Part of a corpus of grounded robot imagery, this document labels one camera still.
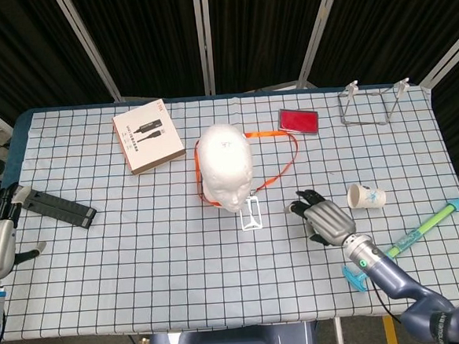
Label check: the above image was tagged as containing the grey table leg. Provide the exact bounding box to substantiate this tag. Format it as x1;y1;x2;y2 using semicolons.
332;317;347;344

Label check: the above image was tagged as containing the orange lanyard with badge holder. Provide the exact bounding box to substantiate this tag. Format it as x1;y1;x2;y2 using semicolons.
193;129;305;235

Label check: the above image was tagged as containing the black folding stand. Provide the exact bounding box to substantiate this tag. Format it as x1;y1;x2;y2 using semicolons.
17;181;99;235

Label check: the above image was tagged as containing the red ink pad tin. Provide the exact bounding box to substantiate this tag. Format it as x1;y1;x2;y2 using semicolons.
276;105;321;139

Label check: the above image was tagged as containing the white cable product box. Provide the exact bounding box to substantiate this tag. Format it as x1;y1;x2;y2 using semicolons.
110;97;189;177

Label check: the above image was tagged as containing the grey wire stand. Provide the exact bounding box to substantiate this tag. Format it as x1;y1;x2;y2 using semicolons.
336;76;413;129

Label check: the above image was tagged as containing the white paper cup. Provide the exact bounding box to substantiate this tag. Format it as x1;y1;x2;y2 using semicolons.
345;181;387;212

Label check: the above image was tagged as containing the green blue toy syringe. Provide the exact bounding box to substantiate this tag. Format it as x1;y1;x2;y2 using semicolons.
336;197;459;295

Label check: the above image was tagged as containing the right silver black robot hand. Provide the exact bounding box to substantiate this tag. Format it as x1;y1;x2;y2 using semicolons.
282;185;358;251

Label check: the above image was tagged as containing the white foam mannequin head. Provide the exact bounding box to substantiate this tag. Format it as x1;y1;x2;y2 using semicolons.
195;121;257;216

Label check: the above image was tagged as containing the blue checked tablecloth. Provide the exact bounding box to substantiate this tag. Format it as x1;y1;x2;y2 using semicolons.
0;79;459;344

